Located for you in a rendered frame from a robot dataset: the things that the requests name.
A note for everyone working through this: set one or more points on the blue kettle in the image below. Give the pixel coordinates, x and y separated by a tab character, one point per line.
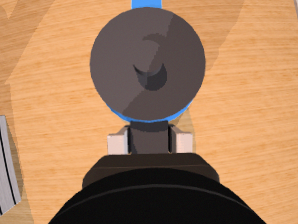
140	82

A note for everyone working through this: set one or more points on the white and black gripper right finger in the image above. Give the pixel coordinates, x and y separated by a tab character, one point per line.
179	141

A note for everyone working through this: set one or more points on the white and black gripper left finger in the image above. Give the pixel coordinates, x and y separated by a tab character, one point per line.
116	141

